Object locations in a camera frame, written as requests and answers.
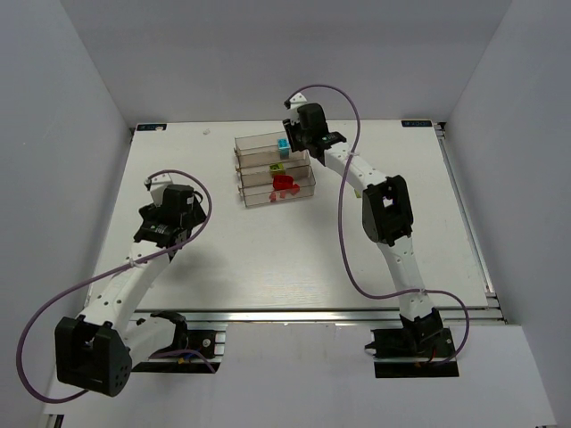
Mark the blue rounded lego brick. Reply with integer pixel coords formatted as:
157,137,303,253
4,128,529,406
277,138,290,159

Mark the green rounded lego brick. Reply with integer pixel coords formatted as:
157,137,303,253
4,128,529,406
269,163,285,176

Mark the red rounded lego brick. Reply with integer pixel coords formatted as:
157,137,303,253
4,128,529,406
272,175,294,191

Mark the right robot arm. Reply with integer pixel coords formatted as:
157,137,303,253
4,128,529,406
283,98,443,344

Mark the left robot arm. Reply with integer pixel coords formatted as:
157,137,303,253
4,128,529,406
54,183,207,397

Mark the clear bin back row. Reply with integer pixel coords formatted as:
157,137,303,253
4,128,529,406
235,131,287,151

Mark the clear bin second row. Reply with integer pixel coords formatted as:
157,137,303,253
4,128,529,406
236,163,311,187

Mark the clear bin third row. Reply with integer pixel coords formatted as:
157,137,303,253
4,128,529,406
234,146,309,170

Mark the clear bin nearest front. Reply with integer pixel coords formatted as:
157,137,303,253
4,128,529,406
240,175,316,208

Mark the left blue corner label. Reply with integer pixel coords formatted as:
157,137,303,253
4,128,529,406
136,123,167,132

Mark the blue corner label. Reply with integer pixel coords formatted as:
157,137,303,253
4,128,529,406
136,123,167,132
401,119,433,128

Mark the right blue corner label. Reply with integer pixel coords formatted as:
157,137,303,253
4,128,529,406
401,119,433,128

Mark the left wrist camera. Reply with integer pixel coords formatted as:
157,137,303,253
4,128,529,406
144,173,173,207

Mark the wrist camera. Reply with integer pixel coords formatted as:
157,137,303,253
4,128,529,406
284,92,308,124
144,173,173,207

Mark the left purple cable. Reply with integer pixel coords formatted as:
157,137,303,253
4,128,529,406
15,169,215,405

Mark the purple cable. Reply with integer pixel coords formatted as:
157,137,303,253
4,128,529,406
285,84,472,366
15,169,215,405

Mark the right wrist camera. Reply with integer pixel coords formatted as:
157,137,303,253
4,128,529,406
284,92,308,124

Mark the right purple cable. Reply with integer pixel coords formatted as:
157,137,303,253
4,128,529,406
285,84,472,366

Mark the aluminium table rail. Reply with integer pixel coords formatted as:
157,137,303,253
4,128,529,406
128,305,508,325

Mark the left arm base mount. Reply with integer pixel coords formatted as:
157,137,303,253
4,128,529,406
132,310,225,375

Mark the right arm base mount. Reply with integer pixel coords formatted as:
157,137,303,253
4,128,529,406
364,327,459,379

